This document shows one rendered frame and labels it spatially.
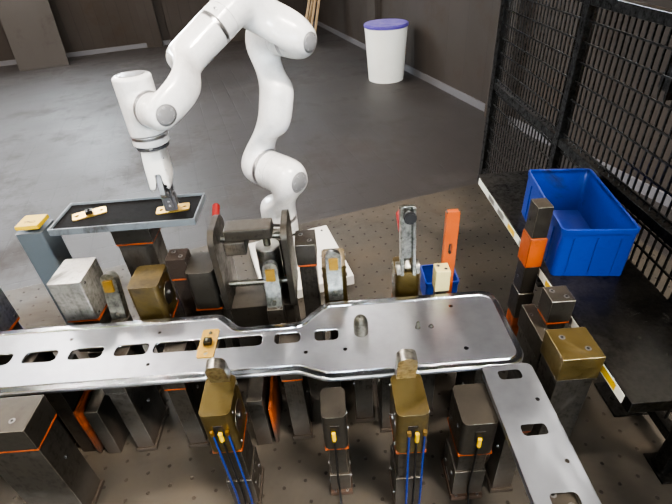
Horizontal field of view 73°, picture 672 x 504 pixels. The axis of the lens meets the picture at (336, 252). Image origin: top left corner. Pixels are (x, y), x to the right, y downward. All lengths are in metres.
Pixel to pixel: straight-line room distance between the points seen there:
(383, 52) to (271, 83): 4.95
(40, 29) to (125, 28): 1.45
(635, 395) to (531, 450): 0.22
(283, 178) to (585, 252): 0.82
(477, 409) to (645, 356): 0.34
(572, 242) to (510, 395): 0.39
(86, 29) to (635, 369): 10.30
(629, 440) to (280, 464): 0.83
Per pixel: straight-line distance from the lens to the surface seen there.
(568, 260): 1.17
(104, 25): 10.55
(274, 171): 1.40
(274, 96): 1.37
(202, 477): 1.24
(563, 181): 1.41
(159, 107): 1.06
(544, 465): 0.89
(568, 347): 0.98
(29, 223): 1.42
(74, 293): 1.22
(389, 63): 6.32
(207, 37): 1.19
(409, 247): 1.08
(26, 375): 1.20
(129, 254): 1.34
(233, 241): 1.08
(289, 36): 1.29
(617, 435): 1.36
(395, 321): 1.05
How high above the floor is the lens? 1.74
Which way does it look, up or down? 36 degrees down
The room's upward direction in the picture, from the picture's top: 4 degrees counter-clockwise
